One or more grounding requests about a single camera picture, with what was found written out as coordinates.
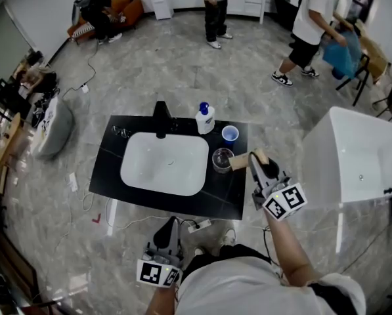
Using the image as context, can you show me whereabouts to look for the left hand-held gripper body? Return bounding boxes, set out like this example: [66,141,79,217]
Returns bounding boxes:
[136,241,185,289]

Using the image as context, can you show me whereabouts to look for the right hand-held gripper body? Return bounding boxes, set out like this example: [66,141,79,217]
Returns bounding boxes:
[251,171,309,222]

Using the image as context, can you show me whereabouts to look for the clear glass cup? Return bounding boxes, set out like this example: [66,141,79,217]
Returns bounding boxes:
[211,147,235,174]

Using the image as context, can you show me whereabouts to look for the person's left forearm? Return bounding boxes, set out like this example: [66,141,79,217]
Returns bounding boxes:
[145,285,179,315]

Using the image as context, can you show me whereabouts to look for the person's right forearm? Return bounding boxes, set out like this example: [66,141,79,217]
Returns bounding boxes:
[263,207,318,287]

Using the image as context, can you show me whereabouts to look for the blue plastic cup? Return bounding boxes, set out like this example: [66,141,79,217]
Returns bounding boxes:
[221,125,240,151]

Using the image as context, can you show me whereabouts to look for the black top vanity cabinet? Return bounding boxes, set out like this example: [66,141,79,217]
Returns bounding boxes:
[89,115,249,221]

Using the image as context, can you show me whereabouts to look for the person's right shoe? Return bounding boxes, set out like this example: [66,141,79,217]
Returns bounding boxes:
[219,228,238,247]

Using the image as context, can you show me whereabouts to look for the person's black trousers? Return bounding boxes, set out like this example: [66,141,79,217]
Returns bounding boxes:
[182,243,272,277]

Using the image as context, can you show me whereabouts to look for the white sink basin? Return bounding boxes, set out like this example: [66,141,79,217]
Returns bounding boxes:
[120,132,210,198]

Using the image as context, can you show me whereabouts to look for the white pump soap bottle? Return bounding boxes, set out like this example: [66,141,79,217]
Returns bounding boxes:
[195,102,216,135]

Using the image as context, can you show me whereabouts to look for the white bathtub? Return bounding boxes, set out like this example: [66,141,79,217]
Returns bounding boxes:
[301,106,392,217]

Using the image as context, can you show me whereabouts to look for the person's white shirt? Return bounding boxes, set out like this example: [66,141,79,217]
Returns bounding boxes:
[175,256,368,315]

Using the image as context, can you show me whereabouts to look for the black sink faucet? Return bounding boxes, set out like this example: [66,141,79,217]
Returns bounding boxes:
[152,100,179,140]

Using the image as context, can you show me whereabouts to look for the clear eyeglasses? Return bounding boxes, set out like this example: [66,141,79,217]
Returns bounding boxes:
[111,125,133,139]

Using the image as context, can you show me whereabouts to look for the black stool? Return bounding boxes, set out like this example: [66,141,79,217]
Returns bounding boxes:
[334,52,371,108]

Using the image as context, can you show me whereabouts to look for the blue plastic bag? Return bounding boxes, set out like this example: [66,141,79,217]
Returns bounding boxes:
[322,30,362,79]

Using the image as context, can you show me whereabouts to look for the grey printed beanbag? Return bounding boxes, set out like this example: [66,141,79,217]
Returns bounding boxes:
[31,96,75,160]

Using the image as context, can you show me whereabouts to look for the cardboard box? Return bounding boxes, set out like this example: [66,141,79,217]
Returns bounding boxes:
[341,18,391,83]

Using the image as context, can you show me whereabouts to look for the dark bathtub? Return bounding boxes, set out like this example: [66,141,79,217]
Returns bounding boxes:
[272,0,303,31]

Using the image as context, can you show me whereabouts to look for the wooden table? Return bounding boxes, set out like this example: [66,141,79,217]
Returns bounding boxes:
[0,112,23,194]

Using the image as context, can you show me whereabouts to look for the white water dispenser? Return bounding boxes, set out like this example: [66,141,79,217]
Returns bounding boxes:
[149,0,175,21]

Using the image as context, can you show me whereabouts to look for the orange sofa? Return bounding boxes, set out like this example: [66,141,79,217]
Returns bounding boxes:
[67,0,145,43]

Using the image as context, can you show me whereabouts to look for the grey backpack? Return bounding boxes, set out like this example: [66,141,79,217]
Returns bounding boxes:
[72,0,100,26]

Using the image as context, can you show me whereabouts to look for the white floor cable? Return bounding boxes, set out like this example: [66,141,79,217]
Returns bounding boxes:
[80,188,192,232]

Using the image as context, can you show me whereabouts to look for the black floor cable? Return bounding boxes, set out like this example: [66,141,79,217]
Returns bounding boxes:
[62,39,97,98]

